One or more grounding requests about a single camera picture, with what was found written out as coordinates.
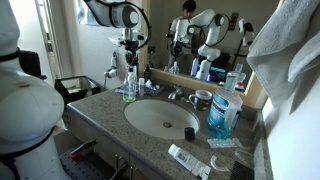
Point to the chrome sink faucet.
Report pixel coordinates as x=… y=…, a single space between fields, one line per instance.
x=175 y=94

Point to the white wall hair dryer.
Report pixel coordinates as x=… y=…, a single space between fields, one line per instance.
x=111 y=71

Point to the dark toiletry tray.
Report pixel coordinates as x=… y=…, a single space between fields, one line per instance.
x=155 y=89

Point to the beige vanity cabinet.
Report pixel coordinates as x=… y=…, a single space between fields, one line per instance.
x=100 y=140

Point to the small white bottle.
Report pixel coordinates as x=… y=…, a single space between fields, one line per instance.
x=141 y=87

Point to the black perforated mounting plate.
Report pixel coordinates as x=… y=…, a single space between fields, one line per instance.
x=83 y=170

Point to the white toothpaste tube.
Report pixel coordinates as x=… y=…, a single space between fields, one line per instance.
x=186 y=160

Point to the black square bin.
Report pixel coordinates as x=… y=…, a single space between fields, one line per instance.
x=63 y=91

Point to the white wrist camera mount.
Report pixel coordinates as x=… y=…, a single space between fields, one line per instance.
x=117 y=40

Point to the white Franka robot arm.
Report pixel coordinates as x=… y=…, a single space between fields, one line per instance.
x=26 y=110

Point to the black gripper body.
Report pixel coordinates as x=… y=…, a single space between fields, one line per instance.
x=132 y=46

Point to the black red-tipped bar clamp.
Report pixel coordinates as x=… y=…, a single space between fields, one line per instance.
x=83 y=148

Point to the clear plastic retainer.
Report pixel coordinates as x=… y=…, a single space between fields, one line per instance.
x=218 y=164

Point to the black toiletry bottle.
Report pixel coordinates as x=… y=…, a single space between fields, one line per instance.
x=147 y=71

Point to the white dark mug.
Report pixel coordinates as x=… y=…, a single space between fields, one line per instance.
x=202 y=101

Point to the wood framed wall mirror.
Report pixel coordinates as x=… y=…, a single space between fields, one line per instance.
x=216 y=50

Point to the small black cap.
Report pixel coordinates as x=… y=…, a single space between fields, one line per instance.
x=189 y=133

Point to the clear soap pump bottle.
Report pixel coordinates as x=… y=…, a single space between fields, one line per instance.
x=129 y=90

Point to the blue mouthwash bottle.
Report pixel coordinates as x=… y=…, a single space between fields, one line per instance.
x=221 y=113

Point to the grey hanging towel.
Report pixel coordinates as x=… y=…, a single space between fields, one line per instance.
x=283 y=50

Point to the white oval sink basin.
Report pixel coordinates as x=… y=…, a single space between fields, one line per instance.
x=156 y=115

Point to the clear blister pack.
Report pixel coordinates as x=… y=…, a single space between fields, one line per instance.
x=223 y=143

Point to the black chair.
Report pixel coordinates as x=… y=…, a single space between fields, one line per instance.
x=30 y=63

